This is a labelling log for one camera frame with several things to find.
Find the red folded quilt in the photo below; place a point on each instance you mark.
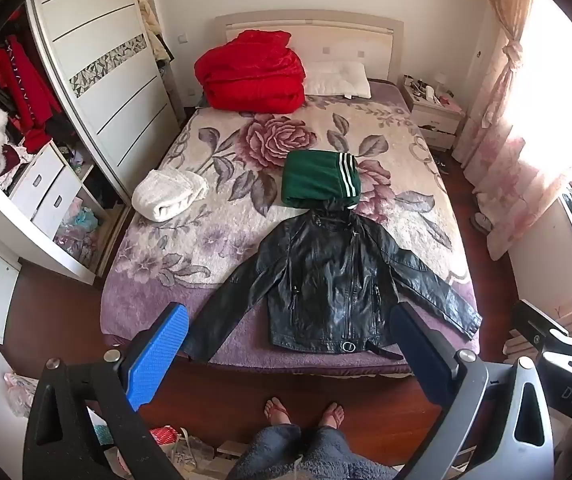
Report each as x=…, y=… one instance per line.
x=251, y=75

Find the pink plastic bag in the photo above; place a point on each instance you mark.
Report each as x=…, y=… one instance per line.
x=18, y=392

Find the person's leg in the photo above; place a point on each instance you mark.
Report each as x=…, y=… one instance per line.
x=266, y=452
x=341, y=455

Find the pink floral curtain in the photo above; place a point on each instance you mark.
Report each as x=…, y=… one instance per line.
x=501, y=135

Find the pale slipper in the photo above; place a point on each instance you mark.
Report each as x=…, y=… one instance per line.
x=481, y=221

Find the white nightstand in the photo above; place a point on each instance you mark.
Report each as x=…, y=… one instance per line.
x=436, y=120

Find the floral plush blanket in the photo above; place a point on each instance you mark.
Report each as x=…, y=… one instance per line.
x=246, y=195

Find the white pillow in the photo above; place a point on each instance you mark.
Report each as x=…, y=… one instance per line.
x=338, y=80

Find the red patterned bag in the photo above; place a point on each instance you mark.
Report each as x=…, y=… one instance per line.
x=163, y=435

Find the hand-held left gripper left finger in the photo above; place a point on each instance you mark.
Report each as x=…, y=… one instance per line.
x=158, y=355

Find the green striped folded pants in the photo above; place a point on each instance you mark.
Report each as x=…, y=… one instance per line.
x=311, y=175

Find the dark shoes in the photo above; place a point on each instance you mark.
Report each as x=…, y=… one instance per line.
x=440, y=165

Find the person's left foot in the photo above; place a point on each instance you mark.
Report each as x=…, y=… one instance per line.
x=276, y=410

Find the white sliding wardrobe door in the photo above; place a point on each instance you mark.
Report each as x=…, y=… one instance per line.
x=96, y=85

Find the person's right leg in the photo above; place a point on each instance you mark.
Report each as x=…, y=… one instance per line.
x=341, y=455

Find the cluster of small toiletries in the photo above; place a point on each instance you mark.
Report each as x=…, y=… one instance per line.
x=426, y=91

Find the pale wooden cabinet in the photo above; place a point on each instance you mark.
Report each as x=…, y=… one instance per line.
x=536, y=270

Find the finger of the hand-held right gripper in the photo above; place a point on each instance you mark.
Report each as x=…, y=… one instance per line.
x=536, y=325

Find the red hanging coat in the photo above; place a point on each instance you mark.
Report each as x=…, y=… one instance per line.
x=23, y=85

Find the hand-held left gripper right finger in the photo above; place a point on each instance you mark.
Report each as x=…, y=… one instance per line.
x=418, y=355

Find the white wardrobe drawer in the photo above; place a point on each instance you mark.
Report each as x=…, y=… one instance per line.
x=36, y=180
x=56, y=202

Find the black leather jacket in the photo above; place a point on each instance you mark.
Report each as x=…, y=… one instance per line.
x=326, y=285

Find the folded white towel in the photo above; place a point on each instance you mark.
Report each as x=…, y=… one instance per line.
x=166, y=195

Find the person's left leg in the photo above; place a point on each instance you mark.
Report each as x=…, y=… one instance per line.
x=266, y=452

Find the beige bed headboard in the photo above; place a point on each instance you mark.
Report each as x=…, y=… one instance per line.
x=316, y=35

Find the bed with purple mattress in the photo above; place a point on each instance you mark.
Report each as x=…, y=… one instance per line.
x=391, y=91

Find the pile of pastel clothes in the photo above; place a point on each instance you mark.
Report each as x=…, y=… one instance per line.
x=78, y=225

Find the cream hanging garment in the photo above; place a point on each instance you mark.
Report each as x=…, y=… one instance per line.
x=151, y=20

